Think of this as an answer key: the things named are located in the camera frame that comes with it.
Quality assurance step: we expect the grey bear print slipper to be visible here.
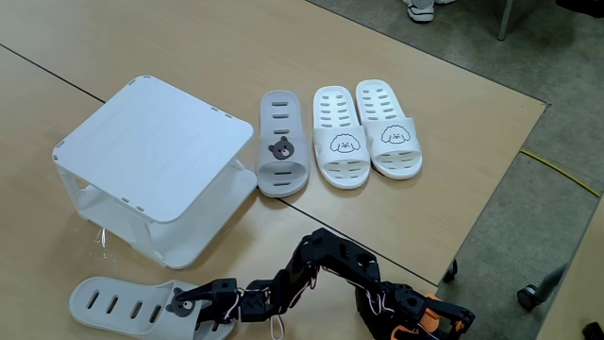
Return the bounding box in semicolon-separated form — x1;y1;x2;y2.
256;89;311;198
68;276;237;340

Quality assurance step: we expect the white dog print slipper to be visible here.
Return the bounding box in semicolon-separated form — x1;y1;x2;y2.
355;78;424;181
312;85;372;191

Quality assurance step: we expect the white two-shelf shoe rack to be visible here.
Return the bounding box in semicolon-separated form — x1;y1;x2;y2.
51;74;259;271

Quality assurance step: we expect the grey chair leg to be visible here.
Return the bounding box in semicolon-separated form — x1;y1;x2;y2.
535;263;569;303

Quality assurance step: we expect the person's white shoe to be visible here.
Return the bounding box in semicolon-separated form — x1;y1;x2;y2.
406;0;436;24

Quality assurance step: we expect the small black floor object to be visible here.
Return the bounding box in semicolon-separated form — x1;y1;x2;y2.
581;320;604;340

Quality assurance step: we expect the grey metal furniture leg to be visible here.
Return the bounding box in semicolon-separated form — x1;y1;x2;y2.
497;0;515;42

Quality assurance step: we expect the yellow floor cable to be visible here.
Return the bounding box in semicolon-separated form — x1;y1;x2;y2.
518;148;603;198

